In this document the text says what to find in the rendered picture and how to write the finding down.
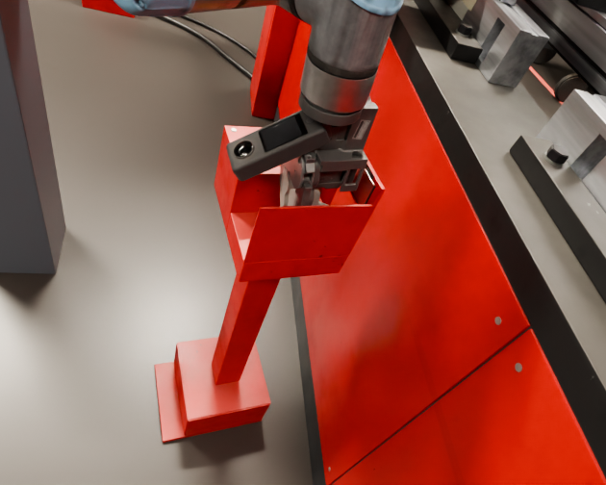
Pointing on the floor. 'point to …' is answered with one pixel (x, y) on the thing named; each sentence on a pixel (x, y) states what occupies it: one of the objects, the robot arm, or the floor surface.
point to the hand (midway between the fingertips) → (284, 220)
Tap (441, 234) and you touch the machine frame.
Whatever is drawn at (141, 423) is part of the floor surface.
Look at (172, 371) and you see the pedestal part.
